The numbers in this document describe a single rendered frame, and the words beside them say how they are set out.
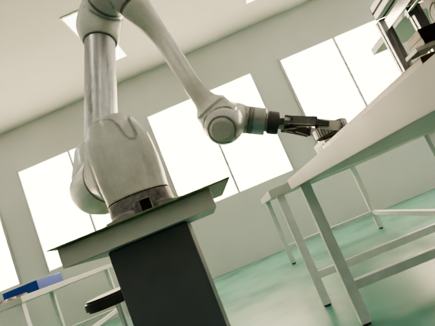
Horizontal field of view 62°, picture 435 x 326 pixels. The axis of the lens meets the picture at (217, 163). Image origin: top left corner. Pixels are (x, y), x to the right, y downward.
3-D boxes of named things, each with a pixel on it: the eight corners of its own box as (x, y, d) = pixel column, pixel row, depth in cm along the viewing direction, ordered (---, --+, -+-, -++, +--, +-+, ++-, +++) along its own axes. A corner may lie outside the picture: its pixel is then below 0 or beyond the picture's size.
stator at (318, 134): (320, 138, 111) (314, 127, 112) (313, 144, 123) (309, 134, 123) (354, 124, 111) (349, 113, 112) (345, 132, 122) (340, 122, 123)
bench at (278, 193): (320, 312, 209) (267, 190, 220) (288, 264, 391) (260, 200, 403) (502, 239, 205) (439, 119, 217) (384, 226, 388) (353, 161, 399)
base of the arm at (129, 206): (105, 229, 73) (96, 203, 74) (112, 236, 94) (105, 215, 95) (189, 196, 78) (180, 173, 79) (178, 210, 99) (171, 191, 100)
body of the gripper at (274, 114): (268, 107, 116) (298, 110, 115) (267, 114, 124) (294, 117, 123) (265, 130, 115) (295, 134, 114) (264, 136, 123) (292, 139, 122)
